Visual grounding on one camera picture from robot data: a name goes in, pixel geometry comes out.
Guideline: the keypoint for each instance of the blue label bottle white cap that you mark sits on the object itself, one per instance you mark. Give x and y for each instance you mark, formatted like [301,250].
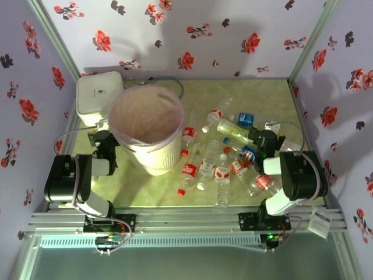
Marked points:
[246,118]

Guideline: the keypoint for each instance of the clear bottle pale green label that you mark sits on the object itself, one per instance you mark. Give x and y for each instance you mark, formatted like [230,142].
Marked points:
[233,128]

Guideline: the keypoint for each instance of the tall clear bottle white-red label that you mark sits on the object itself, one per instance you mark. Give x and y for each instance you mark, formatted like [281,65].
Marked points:
[207,166]

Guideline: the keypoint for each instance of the clear unlabelled plastic bottle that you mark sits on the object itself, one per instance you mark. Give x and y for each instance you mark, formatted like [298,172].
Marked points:
[191,116]

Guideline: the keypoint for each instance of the red bottle cap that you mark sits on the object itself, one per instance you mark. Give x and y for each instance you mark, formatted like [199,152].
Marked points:
[184,152]

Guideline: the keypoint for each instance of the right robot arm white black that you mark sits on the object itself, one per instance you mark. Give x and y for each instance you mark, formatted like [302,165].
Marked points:
[303,175]

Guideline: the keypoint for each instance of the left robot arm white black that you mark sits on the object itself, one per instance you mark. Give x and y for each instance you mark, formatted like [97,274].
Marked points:
[67,181]

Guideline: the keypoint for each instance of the white ribbed plastic bin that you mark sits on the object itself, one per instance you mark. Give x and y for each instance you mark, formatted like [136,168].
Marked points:
[163,160]

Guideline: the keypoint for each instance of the white square lidded box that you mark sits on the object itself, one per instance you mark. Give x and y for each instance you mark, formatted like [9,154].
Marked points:
[96,93]

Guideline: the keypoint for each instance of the white paper tag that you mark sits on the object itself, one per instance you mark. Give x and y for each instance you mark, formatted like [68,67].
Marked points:
[320,223]

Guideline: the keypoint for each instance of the small circuit board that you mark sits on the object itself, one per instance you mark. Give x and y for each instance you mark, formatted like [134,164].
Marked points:
[271,237]
[107,241]

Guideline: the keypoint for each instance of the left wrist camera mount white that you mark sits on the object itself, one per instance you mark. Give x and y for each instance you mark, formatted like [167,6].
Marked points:
[102,124]

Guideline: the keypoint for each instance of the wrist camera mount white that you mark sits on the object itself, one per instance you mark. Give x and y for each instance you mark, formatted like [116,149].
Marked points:
[269,124]
[102,124]

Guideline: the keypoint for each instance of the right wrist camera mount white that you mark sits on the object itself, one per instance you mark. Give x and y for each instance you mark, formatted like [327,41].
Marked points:
[269,124]

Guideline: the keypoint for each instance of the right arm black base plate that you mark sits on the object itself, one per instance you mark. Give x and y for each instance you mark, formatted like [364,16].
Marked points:
[247,221]

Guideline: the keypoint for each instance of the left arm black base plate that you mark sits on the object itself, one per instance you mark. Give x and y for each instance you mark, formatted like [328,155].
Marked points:
[128,223]

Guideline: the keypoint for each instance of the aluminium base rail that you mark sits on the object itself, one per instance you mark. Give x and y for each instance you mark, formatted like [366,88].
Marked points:
[186,218]

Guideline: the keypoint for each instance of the aluminium frame post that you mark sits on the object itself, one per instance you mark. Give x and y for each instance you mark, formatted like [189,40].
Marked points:
[55,35]
[315,35]

